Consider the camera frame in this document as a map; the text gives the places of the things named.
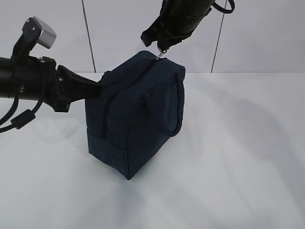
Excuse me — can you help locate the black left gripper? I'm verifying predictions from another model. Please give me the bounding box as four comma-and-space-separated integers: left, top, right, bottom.
13, 56, 101, 112

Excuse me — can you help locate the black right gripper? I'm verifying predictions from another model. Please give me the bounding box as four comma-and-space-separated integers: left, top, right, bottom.
141, 0, 214, 53

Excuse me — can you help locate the navy blue fabric bag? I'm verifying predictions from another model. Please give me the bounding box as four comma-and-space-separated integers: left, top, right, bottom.
85, 51, 186, 180

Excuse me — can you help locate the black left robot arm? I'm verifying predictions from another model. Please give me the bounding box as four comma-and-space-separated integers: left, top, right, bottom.
0, 57, 101, 113

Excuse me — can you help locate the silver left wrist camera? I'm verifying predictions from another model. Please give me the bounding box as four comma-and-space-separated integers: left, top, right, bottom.
22, 16, 57, 49

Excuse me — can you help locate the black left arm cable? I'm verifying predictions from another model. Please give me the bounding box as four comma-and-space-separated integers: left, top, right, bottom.
0, 69, 58, 134

